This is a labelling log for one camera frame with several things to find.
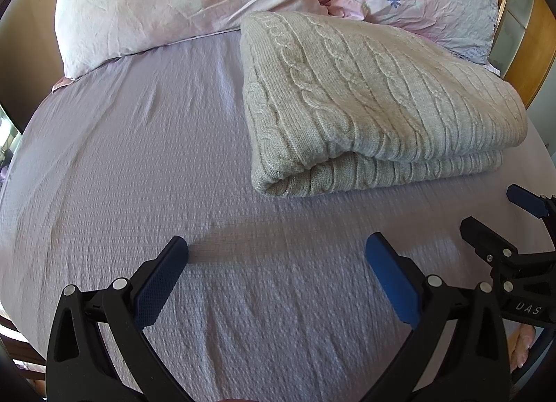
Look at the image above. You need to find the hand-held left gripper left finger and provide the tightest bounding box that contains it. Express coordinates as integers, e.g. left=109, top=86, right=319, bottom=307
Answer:
left=46, top=235, right=197, bottom=402

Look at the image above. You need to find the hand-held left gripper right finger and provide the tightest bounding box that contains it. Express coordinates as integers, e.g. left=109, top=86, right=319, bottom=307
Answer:
left=365, top=232, right=518, bottom=402

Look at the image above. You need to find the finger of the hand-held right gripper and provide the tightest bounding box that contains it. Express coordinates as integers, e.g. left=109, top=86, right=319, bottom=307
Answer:
left=459, top=216, right=556, bottom=295
left=506, top=184, right=556, bottom=221

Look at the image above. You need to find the person's right hand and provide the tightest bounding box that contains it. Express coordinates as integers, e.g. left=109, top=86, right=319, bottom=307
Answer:
left=506, top=323, right=540, bottom=373

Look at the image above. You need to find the lavender bed sheet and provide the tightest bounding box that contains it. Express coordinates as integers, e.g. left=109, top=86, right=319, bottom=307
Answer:
left=0, top=30, right=556, bottom=402

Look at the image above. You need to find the wooden headboard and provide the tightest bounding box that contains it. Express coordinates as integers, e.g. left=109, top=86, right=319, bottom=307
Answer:
left=495, top=0, right=556, bottom=112

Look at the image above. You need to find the wooden bed side rail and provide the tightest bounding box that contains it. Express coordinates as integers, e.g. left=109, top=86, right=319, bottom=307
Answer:
left=0, top=313, right=46, bottom=370

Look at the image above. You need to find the beige cable knit blanket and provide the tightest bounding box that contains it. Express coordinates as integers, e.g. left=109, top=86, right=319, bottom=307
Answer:
left=240, top=11, right=529, bottom=198

